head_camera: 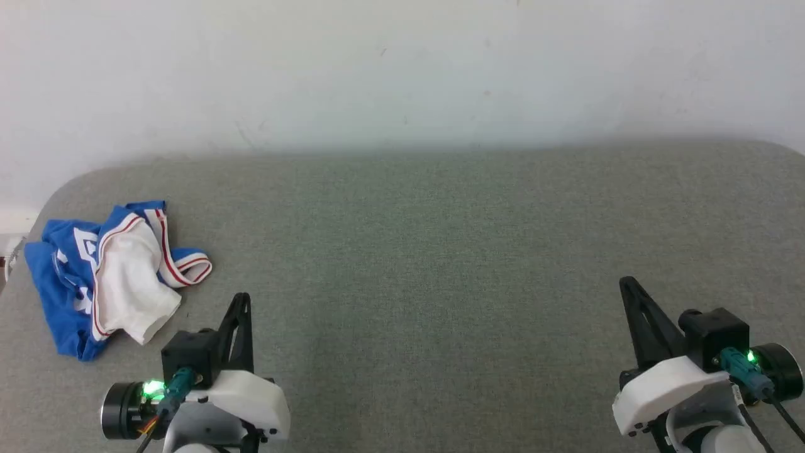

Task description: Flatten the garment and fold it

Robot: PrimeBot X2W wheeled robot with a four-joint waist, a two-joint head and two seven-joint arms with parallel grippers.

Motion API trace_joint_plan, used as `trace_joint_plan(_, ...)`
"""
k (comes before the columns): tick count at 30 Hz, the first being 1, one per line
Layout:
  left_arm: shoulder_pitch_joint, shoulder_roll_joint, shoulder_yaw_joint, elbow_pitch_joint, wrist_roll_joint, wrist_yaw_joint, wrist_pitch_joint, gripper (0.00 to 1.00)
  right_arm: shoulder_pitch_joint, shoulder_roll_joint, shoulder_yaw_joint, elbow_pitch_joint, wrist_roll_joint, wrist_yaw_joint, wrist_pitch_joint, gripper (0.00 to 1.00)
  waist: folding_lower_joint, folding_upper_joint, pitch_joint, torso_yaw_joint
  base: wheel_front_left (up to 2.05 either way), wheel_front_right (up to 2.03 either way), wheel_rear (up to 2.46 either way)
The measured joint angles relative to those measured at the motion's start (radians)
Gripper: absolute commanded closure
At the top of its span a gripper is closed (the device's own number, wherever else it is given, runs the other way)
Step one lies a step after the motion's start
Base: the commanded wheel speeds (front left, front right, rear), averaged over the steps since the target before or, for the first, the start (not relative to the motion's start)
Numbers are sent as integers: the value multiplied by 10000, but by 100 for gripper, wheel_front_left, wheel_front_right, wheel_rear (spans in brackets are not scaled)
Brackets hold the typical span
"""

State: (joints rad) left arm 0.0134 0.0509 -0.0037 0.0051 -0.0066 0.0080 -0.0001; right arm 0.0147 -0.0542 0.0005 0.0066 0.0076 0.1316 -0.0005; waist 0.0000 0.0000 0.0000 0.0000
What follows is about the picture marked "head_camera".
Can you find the blue white basketball jersey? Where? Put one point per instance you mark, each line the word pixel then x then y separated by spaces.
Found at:
pixel 60 296

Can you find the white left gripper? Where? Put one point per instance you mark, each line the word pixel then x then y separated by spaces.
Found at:
pixel 251 402

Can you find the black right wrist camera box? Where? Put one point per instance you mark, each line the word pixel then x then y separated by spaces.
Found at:
pixel 714 333

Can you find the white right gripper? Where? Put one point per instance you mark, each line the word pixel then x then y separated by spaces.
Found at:
pixel 666 387

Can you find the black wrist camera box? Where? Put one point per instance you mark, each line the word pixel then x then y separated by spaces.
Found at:
pixel 188 352
pixel 714 333

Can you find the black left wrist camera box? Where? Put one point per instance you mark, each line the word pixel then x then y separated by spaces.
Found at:
pixel 188 352

